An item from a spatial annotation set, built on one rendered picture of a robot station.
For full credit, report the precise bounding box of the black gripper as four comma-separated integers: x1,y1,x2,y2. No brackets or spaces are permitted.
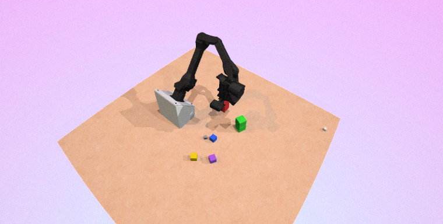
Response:
210,88,229,112

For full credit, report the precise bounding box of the red block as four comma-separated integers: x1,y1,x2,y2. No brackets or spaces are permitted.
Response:
222,101,229,113

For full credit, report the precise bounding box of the blue block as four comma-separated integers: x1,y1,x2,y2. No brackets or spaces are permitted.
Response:
209,134,217,143

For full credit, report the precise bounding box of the green block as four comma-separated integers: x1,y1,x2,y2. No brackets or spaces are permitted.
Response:
235,115,247,128
235,124,247,132

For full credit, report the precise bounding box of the yellow block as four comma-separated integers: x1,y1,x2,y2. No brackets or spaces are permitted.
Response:
190,153,198,161

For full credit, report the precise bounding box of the purple block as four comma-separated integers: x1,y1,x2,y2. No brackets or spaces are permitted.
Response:
208,154,217,164

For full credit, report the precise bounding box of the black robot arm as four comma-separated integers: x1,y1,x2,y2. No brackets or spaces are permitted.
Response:
170,32,245,106

